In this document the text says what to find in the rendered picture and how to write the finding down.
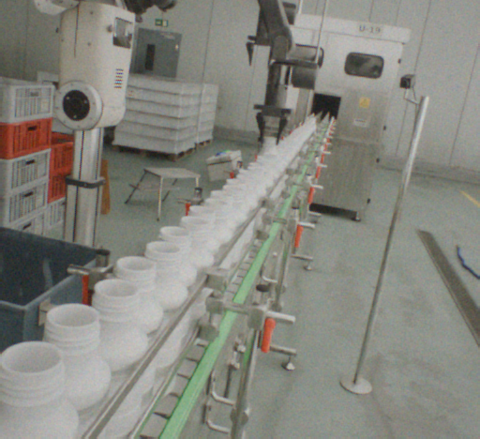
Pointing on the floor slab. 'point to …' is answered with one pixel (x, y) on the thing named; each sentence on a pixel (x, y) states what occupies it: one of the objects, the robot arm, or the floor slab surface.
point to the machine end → (347, 101)
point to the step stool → (162, 182)
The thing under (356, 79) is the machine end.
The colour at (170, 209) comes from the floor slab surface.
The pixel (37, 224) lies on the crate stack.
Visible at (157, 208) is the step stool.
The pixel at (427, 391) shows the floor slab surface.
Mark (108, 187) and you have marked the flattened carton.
